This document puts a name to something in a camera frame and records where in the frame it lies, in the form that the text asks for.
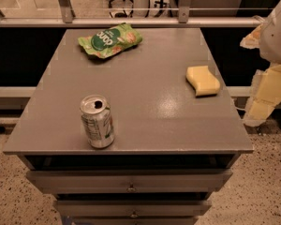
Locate top grey drawer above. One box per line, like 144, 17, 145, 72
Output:
26, 169, 232, 194

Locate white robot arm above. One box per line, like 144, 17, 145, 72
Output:
240, 0, 281, 127

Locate metal railing frame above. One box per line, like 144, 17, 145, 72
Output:
0, 0, 279, 28

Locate grey drawer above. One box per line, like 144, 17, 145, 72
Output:
54, 200, 211, 218
26, 169, 232, 194

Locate grey drawer cabinet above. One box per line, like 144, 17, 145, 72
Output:
4, 28, 253, 225

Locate green rice chip bag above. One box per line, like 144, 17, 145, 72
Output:
78, 23, 142, 59

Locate yellow sponge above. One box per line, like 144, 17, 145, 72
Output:
186, 66, 220, 97

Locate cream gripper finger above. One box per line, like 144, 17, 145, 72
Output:
243, 63, 281, 127
240, 25, 262, 49

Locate silver soda can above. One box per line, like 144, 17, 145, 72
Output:
80, 95, 114, 149

